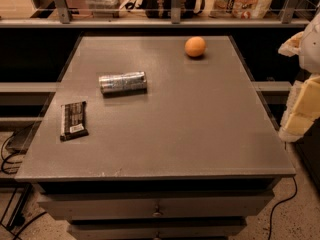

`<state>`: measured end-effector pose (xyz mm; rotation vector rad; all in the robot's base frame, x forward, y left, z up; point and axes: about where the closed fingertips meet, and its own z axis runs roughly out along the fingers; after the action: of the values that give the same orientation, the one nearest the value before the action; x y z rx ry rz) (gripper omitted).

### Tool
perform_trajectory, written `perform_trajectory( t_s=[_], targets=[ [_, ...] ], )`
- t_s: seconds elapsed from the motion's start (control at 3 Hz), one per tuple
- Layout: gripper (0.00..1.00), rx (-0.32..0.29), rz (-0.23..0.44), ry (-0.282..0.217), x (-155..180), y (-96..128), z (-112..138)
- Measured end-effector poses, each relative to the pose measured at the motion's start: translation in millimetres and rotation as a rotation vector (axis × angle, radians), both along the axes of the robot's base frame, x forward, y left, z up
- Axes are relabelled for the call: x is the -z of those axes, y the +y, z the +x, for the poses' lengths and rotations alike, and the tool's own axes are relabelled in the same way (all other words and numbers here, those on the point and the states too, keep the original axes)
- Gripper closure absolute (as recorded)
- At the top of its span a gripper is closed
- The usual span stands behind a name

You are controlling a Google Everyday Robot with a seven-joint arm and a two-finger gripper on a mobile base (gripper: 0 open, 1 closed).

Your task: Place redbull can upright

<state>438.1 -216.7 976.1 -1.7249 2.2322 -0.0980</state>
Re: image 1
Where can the orange fruit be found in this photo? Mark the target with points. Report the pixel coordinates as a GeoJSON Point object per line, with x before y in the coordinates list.
{"type": "Point", "coordinates": [195, 46]}

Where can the black snack bar wrapper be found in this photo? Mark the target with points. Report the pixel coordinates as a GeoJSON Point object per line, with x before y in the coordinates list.
{"type": "Point", "coordinates": [73, 121]}

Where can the metal shelf rail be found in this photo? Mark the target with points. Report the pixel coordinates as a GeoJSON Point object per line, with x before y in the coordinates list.
{"type": "Point", "coordinates": [76, 14]}

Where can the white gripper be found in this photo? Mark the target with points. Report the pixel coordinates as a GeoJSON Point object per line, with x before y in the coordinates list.
{"type": "Point", "coordinates": [312, 49]}

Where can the colourful snack bag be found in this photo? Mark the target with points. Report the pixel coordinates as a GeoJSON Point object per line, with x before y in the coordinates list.
{"type": "Point", "coordinates": [242, 9]}

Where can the silver redbull can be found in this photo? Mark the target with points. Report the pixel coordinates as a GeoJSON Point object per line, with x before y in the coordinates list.
{"type": "Point", "coordinates": [122, 82]}

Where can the grey drawer cabinet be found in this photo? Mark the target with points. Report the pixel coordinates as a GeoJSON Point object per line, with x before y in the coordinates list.
{"type": "Point", "coordinates": [192, 156]}

